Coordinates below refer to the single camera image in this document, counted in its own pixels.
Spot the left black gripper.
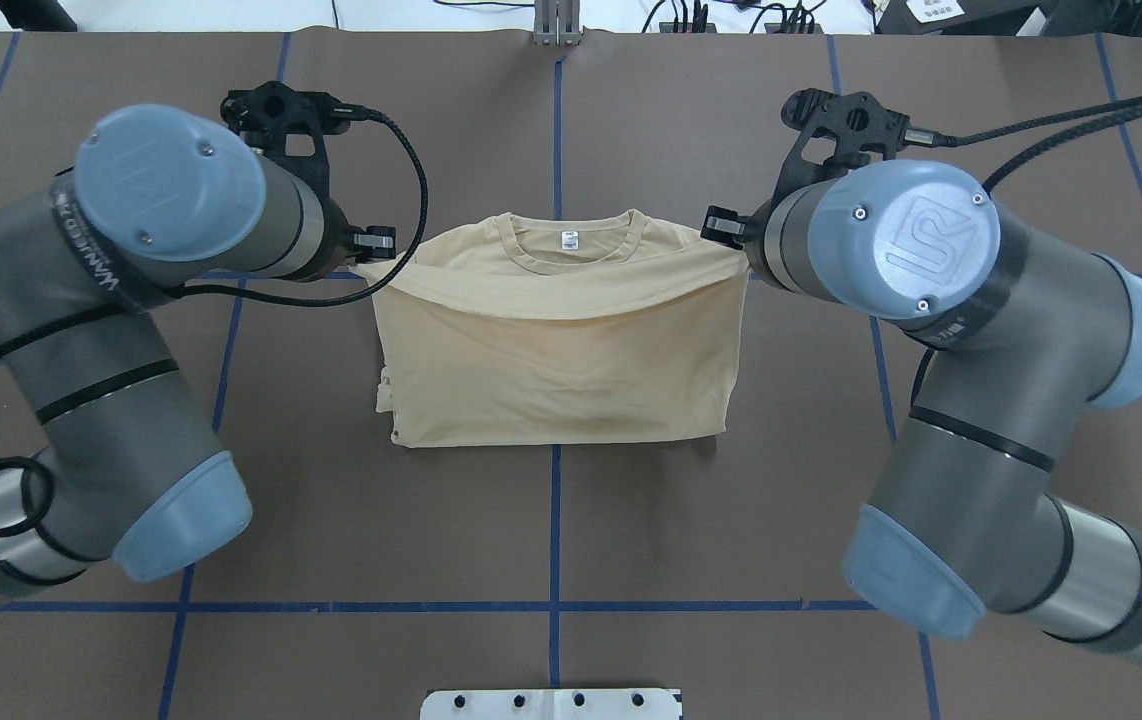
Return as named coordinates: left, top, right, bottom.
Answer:
left=316, top=205, right=399, bottom=279

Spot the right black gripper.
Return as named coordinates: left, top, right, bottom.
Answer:
left=702, top=201, right=782, bottom=286

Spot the cream long-sleeve printed shirt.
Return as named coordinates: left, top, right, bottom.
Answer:
left=355, top=210, right=749, bottom=448

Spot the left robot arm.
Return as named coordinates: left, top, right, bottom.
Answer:
left=0, top=83, right=396, bottom=607

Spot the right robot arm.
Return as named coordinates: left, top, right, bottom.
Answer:
left=702, top=160, right=1142, bottom=665

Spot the black box white label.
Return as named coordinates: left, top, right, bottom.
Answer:
left=874, top=1, right=1039, bottom=35

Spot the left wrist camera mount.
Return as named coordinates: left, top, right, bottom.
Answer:
left=219, top=81, right=380, bottom=199

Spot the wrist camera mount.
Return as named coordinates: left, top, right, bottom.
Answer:
left=771, top=88, right=936, bottom=202
left=219, top=81, right=380, bottom=199

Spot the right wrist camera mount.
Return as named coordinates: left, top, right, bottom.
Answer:
left=771, top=88, right=936, bottom=202

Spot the aluminium frame post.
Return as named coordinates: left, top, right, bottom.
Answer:
left=533, top=0, right=584, bottom=47

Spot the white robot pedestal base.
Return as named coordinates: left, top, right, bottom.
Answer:
left=419, top=687, right=685, bottom=719

